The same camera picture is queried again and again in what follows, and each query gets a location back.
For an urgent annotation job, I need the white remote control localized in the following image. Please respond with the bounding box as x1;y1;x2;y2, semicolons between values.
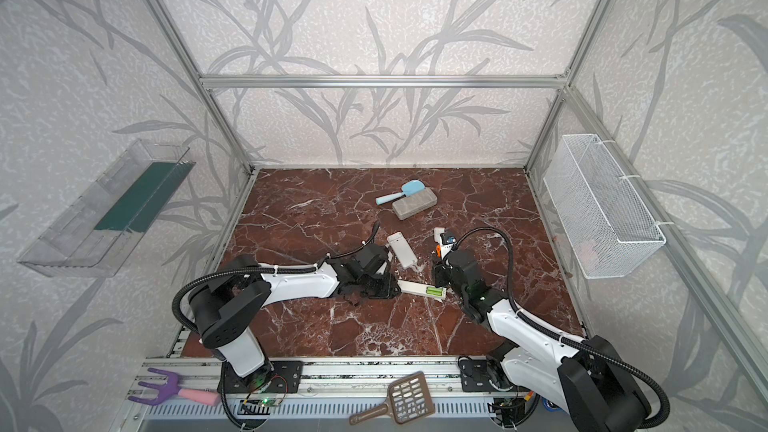
387;232;418;269

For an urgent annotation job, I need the slim white remote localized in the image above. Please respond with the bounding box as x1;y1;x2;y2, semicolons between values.
398;280;447;301

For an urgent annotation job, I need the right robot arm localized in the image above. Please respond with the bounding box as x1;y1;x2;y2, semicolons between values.
432;228;671;431

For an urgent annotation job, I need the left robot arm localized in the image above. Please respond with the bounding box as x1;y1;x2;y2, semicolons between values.
171;241;401;382

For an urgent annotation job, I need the grey stone block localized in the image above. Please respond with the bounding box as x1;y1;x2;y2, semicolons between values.
393;188;438;221

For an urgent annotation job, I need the brown slotted scoop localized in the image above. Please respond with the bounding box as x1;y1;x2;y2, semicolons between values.
349;372;436;425

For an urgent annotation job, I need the purple pink garden fork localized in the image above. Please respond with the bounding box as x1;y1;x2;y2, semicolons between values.
127;367;221;407

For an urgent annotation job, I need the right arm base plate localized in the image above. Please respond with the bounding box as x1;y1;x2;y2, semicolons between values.
457;356;497;393

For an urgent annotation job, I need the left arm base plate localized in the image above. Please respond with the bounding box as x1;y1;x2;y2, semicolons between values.
217;360;303;395

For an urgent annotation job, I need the white wire basket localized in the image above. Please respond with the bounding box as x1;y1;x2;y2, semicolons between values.
544;134;666;279

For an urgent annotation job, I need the clear plastic wall shelf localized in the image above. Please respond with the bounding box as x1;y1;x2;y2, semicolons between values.
18;139;196;278

